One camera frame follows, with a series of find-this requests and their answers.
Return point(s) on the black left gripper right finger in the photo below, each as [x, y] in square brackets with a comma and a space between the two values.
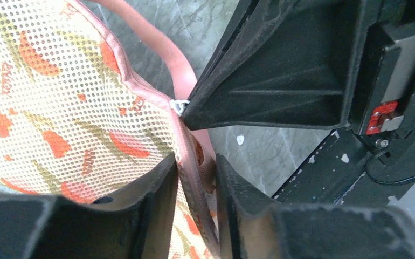
[254, 225]

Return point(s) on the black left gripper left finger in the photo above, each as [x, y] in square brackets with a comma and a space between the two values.
[134, 221]

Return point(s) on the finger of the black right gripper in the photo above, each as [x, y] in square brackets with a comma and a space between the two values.
[283, 64]

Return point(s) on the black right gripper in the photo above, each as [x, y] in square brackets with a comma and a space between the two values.
[382, 111]

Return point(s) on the floral mesh bra laundry bag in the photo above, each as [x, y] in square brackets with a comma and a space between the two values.
[76, 120]

